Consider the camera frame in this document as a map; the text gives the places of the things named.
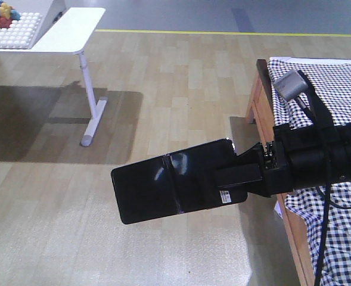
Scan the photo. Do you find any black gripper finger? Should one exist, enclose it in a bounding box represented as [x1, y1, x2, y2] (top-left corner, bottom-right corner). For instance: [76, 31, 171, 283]
[233, 142, 265, 167]
[215, 165, 268, 197]

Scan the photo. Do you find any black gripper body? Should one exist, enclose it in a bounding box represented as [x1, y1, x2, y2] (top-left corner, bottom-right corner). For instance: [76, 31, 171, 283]
[262, 123, 293, 197]

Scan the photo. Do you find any black foldable phone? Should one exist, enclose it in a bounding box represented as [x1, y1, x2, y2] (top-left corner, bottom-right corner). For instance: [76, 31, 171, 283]
[111, 138, 248, 225]

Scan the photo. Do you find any checkered bed sheet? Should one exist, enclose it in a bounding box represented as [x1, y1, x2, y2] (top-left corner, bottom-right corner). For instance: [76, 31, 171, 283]
[268, 57, 351, 285]

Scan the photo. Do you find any white desk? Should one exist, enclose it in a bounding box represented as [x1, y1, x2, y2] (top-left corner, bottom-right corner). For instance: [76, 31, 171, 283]
[0, 7, 107, 147]

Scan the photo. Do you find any white bubble board toy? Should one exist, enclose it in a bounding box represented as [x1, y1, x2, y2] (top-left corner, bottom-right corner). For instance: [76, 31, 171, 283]
[0, 12, 42, 49]

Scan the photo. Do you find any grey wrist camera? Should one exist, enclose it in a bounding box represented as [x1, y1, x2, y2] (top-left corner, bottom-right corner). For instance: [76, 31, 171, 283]
[273, 70, 308, 101]

